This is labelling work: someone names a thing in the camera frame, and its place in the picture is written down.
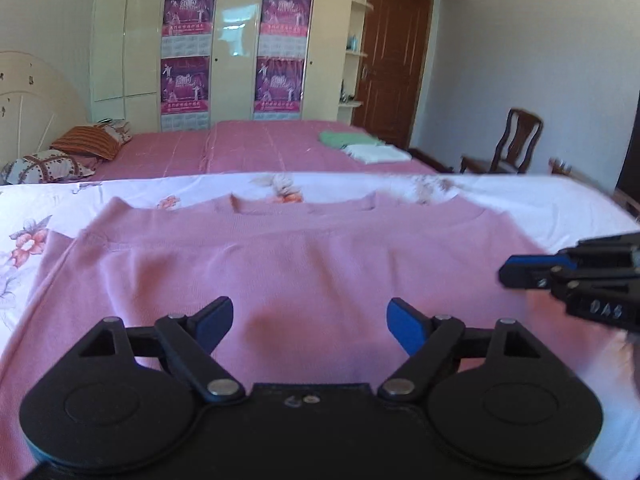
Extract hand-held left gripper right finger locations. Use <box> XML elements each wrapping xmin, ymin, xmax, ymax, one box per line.
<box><xmin>377</xmin><ymin>298</ymin><xmax>543</xmax><ymax>402</ymax></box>

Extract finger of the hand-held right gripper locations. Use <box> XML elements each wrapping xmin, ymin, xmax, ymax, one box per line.
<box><xmin>559</xmin><ymin>232</ymin><xmax>640</xmax><ymax>263</ymax></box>
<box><xmin>499</xmin><ymin>254</ymin><xmax>640</xmax><ymax>291</ymax></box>

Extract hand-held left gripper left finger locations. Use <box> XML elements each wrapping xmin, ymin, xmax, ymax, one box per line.
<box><xmin>77</xmin><ymin>296</ymin><xmax>246</xmax><ymax>404</ymax></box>

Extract pink long-sleeved sweater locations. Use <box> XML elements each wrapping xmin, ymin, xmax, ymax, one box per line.
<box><xmin>0</xmin><ymin>191</ymin><xmax>640</xmax><ymax>480</ymax></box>

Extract floral white bedsheet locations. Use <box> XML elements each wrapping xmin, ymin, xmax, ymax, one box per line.
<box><xmin>0</xmin><ymin>172</ymin><xmax>640</xmax><ymax>333</ymax></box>

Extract dark furniture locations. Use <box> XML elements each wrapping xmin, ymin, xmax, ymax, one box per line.
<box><xmin>617</xmin><ymin>92</ymin><xmax>640</xmax><ymax>206</ymax></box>

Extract brown wooden chair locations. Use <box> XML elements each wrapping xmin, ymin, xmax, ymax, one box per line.
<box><xmin>460</xmin><ymin>108</ymin><xmax>544</xmax><ymax>175</ymax></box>

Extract white folded cloth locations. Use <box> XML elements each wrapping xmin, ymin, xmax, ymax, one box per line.
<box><xmin>342</xmin><ymin>144</ymin><xmax>413</xmax><ymax>165</ymax></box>

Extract pink checked bedsheet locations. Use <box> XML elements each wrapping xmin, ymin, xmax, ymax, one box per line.
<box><xmin>90</xmin><ymin>120</ymin><xmax>441</xmax><ymax>181</ymax></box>

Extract green folded cloth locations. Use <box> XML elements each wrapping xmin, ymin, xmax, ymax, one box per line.
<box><xmin>319</xmin><ymin>131</ymin><xmax>386</xmax><ymax>150</ymax></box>

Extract floral pillow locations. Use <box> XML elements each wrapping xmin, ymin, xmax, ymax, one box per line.
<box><xmin>95</xmin><ymin>119</ymin><xmax>133</xmax><ymax>144</ymax></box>

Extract orange striped pillow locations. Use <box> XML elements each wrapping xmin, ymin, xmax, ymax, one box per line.
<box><xmin>50</xmin><ymin>125</ymin><xmax>123</xmax><ymax>161</ymax></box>

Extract grey patterned pillow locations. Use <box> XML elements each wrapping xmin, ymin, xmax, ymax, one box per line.
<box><xmin>0</xmin><ymin>150</ymin><xmax>96</xmax><ymax>186</ymax></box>

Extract cream wardrobe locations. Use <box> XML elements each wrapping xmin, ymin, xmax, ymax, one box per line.
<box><xmin>90</xmin><ymin>0</ymin><xmax>471</xmax><ymax>133</ymax></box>

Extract brown wooden door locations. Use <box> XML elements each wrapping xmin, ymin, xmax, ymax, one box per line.
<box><xmin>352</xmin><ymin>0</ymin><xmax>433</xmax><ymax>148</ymax></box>

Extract cream corner shelves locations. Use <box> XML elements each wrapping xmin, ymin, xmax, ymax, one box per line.
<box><xmin>338</xmin><ymin>0</ymin><xmax>375</xmax><ymax>110</ymax></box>

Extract cream bed headboard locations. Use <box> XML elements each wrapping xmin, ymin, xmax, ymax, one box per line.
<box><xmin>0</xmin><ymin>51</ymin><xmax>90</xmax><ymax>173</ymax></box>

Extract wooden furniture frame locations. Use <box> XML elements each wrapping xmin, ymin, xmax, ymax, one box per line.
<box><xmin>549</xmin><ymin>157</ymin><xmax>640</xmax><ymax>213</ymax></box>

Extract purple wall poster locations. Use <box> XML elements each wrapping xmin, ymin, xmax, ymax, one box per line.
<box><xmin>254</xmin><ymin>56</ymin><xmax>306</xmax><ymax>121</ymax></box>
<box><xmin>161</xmin><ymin>56</ymin><xmax>210</xmax><ymax>132</ymax></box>
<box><xmin>260</xmin><ymin>0</ymin><xmax>313</xmax><ymax>58</ymax></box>
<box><xmin>162</xmin><ymin>0</ymin><xmax>217</xmax><ymax>57</ymax></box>

